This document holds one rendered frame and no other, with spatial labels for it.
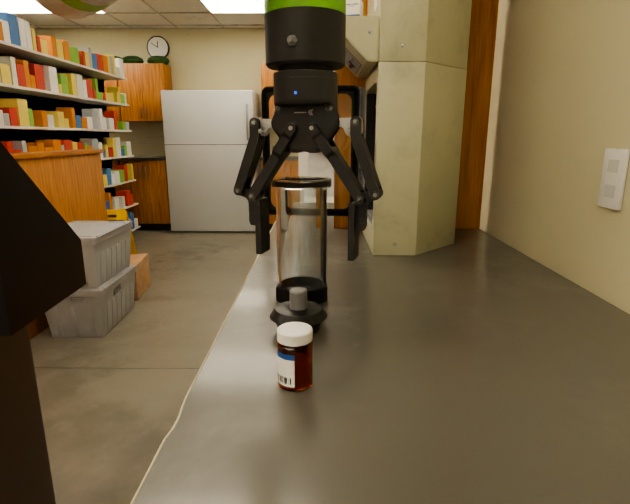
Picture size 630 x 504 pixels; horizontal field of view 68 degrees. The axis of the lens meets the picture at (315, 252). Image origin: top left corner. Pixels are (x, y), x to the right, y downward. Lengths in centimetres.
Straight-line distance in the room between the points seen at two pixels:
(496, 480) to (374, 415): 14
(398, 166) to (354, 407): 75
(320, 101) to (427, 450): 38
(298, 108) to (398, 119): 64
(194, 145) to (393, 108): 519
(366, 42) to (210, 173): 515
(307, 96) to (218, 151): 566
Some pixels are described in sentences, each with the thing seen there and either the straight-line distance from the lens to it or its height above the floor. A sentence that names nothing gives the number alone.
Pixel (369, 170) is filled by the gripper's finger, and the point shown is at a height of 120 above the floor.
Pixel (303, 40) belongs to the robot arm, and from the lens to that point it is 54.
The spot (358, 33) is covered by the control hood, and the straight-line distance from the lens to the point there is 120.
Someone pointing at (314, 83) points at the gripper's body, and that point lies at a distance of 54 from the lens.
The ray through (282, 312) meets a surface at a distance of 72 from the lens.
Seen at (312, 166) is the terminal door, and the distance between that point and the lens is 150.
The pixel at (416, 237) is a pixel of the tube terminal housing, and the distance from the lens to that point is 122.
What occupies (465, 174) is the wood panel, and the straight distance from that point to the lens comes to 162.
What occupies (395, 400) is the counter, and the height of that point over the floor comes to 94.
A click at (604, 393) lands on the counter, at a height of 94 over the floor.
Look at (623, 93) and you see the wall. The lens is 109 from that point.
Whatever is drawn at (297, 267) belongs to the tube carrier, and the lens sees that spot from 83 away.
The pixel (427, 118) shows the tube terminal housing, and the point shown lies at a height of 128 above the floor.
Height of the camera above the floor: 124
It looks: 14 degrees down
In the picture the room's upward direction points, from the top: straight up
